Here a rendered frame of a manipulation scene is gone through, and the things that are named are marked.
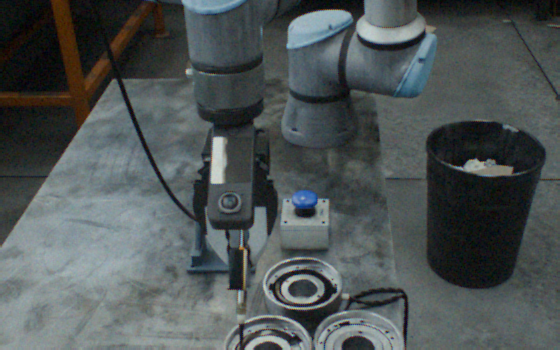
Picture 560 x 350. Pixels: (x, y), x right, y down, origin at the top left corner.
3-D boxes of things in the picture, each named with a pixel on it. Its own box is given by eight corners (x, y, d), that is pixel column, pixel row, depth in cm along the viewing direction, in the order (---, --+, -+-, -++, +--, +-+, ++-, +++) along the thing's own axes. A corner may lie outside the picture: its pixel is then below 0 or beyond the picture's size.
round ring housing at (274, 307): (259, 330, 91) (257, 306, 89) (270, 277, 100) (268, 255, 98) (340, 335, 90) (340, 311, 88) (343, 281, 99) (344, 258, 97)
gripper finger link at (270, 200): (283, 227, 81) (273, 163, 77) (282, 235, 80) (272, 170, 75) (243, 230, 82) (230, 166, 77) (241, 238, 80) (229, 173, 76)
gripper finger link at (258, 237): (278, 239, 88) (268, 176, 83) (275, 269, 83) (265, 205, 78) (254, 240, 88) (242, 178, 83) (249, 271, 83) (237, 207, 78)
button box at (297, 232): (328, 250, 105) (328, 223, 102) (281, 249, 105) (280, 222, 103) (329, 218, 112) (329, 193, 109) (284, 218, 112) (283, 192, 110)
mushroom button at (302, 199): (318, 230, 105) (318, 202, 102) (291, 230, 105) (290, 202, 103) (318, 215, 108) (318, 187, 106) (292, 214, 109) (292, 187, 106)
